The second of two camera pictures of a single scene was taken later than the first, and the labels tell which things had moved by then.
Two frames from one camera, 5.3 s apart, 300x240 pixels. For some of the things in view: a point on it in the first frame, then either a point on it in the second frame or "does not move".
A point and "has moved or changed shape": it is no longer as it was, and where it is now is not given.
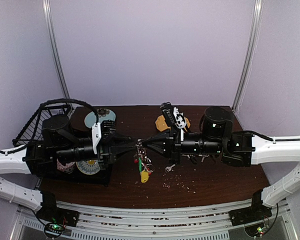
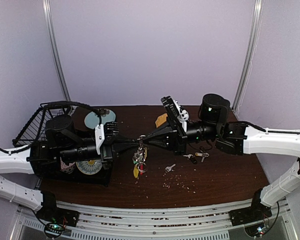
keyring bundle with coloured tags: [145, 168] has moved or changed shape
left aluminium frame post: [47, 10] does not move
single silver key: [168, 169] does not move
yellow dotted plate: [162, 125] does not move
